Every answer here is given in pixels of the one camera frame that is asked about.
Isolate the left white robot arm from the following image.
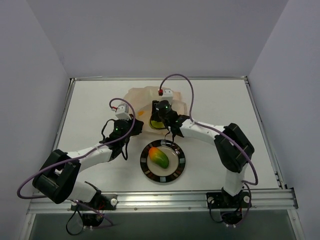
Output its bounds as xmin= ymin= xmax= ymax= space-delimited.
xmin=32 ymin=119 xmax=144 ymax=210

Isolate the orange translucent plastic bag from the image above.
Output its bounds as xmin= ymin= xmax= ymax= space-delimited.
xmin=124 ymin=86 xmax=188 ymax=136

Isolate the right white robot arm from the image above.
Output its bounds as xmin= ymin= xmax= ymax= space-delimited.
xmin=150 ymin=100 xmax=255 ymax=207

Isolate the purple cable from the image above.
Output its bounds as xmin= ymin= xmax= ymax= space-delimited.
xmin=16 ymin=97 xmax=137 ymax=200
xmin=158 ymin=73 xmax=258 ymax=186

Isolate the fake green apple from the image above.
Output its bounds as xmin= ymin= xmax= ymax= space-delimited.
xmin=149 ymin=120 xmax=165 ymax=130

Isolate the fake mango orange green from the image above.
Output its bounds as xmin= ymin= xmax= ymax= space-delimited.
xmin=148 ymin=147 xmax=170 ymax=169

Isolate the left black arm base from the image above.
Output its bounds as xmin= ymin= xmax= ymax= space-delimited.
xmin=71 ymin=193 xmax=118 ymax=229

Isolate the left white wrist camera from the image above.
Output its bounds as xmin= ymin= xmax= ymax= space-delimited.
xmin=115 ymin=103 xmax=131 ymax=120

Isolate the dark rimmed beige plate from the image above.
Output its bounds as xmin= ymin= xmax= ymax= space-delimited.
xmin=139 ymin=139 xmax=186 ymax=184

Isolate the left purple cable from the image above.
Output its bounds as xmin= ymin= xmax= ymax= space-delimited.
xmin=16 ymin=97 xmax=137 ymax=200

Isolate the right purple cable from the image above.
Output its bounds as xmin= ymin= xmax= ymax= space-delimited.
xmin=158 ymin=73 xmax=258 ymax=186

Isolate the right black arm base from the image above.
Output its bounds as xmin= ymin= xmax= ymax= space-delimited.
xmin=206 ymin=190 xmax=252 ymax=228

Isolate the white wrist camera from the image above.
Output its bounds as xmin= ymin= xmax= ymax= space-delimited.
xmin=115 ymin=103 xmax=131 ymax=120
xmin=158 ymin=89 xmax=174 ymax=102

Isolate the aluminium front rail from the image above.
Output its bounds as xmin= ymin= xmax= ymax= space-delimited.
xmin=27 ymin=189 xmax=298 ymax=214

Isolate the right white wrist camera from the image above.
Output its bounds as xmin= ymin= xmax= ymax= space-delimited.
xmin=158 ymin=89 xmax=174 ymax=102

